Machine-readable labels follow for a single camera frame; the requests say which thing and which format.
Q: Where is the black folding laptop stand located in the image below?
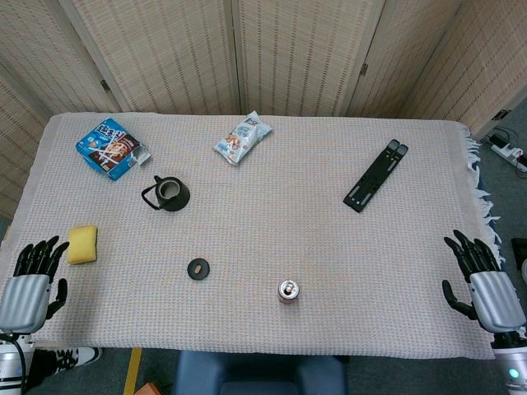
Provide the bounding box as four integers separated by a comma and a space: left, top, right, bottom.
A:
342, 138, 410, 214

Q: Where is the blue snack box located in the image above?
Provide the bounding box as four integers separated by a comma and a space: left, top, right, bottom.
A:
75, 118, 152, 182

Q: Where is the red soda can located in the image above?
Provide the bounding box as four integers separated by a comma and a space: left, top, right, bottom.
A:
277, 279, 300, 305

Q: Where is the beige woven folding screen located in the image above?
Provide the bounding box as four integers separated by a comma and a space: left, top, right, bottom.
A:
0, 0, 527, 219

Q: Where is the black kettle with handle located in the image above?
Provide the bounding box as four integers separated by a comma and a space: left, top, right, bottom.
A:
141, 174, 192, 213

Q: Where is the white power strip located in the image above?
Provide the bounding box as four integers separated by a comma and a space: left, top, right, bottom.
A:
488, 137, 527, 173

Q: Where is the black round lid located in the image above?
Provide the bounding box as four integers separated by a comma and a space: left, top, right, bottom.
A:
187, 257, 212, 282

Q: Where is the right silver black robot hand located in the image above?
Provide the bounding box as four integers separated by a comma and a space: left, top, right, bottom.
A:
442, 229, 527, 333

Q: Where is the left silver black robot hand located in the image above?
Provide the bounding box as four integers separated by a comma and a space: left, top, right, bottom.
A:
0, 235, 70, 334

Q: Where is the white blue snack bag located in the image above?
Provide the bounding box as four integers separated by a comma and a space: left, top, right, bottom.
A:
212, 110, 273, 166

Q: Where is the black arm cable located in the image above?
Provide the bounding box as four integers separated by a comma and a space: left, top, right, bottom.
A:
0, 332, 28, 395

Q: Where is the yellow sponge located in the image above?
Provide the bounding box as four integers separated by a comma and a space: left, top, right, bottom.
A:
66, 224, 99, 265

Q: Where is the beige woven tablecloth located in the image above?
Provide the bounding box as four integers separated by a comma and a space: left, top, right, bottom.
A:
0, 111, 506, 361

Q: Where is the white black sneaker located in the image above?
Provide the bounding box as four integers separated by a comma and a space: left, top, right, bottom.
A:
52, 346, 104, 374

